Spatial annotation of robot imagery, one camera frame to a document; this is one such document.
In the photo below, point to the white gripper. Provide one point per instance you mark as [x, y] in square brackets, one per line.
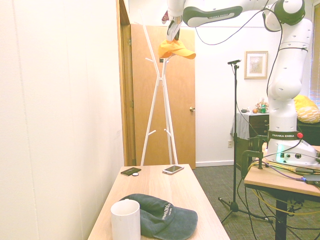
[172, 30]

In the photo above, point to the orange baseball cap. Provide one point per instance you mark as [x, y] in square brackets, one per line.
[172, 49]

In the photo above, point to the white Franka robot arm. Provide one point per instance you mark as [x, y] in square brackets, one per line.
[282, 82]

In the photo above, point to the dark blue baseball cap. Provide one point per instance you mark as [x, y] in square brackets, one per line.
[160, 216]

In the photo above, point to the white coat rack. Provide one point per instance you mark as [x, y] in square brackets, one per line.
[160, 80]

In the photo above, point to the wooden door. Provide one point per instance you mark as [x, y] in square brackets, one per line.
[180, 100]

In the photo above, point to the brass door knob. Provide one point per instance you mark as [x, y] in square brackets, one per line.
[192, 109]

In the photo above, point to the black tripod stand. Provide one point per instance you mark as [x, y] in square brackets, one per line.
[235, 125]

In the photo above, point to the beige decor figurine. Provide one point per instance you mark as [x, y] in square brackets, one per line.
[262, 102]

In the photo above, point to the orange fruit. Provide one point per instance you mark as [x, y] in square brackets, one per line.
[254, 110]

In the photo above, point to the grey draped cloth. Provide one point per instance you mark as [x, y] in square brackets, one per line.
[241, 125]

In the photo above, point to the green soda can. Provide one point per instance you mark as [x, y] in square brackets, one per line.
[263, 109]

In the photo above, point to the dark wood cabinet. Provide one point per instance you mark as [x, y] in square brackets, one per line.
[258, 125]

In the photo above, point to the dark green C-clamp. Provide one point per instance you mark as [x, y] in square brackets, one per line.
[255, 142]
[246, 162]

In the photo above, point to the white smartphone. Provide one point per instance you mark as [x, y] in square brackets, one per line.
[173, 169]

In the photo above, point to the plain yellow pillow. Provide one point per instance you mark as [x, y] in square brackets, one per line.
[302, 101]

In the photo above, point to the window blinds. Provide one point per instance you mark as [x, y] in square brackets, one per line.
[315, 75]

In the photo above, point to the black wallet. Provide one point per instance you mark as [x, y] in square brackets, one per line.
[129, 171]

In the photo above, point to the small round white disc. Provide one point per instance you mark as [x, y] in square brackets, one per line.
[135, 174]

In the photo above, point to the yellow patterned pillow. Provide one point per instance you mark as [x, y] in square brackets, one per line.
[308, 115]

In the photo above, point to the red round knob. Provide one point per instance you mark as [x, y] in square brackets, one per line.
[299, 135]

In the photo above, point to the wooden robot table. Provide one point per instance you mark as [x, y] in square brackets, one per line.
[275, 185]

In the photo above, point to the white mug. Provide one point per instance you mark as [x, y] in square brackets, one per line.
[125, 222]

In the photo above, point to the black power adapter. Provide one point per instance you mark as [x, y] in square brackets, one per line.
[312, 178]

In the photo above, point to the black bar camera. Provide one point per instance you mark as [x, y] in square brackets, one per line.
[234, 62]

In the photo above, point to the wooden door frame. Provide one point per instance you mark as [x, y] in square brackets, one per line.
[125, 100]

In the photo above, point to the framed wall picture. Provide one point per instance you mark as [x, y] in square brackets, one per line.
[256, 65]

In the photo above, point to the white wall outlet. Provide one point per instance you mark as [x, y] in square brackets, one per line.
[230, 144]

